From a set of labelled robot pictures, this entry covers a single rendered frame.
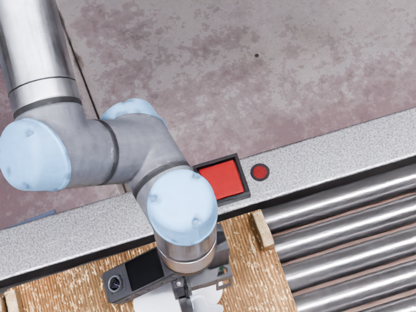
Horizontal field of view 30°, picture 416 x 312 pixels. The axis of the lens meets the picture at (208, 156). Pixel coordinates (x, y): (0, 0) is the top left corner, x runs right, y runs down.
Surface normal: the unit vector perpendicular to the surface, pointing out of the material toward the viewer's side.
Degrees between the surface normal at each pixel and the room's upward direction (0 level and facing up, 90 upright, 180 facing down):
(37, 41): 20
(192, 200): 4
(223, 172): 0
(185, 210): 4
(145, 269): 26
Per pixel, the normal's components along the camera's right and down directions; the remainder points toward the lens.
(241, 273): -0.07, -0.43
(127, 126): 0.43, -0.80
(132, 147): 0.73, -0.16
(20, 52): -0.31, -0.09
